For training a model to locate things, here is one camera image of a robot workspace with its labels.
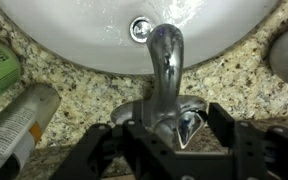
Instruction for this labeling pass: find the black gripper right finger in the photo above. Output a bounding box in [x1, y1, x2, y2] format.
[183, 102, 288, 180]

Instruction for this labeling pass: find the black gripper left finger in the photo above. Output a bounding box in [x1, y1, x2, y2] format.
[49, 119, 185, 180]

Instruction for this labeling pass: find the chrome sink faucet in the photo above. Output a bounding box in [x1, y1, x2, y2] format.
[110, 22, 208, 150]

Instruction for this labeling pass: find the clear bottle yellow cap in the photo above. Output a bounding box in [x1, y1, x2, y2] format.
[0, 83, 62, 180]

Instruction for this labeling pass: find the white oval sink basin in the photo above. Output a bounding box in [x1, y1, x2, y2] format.
[0, 0, 282, 76]

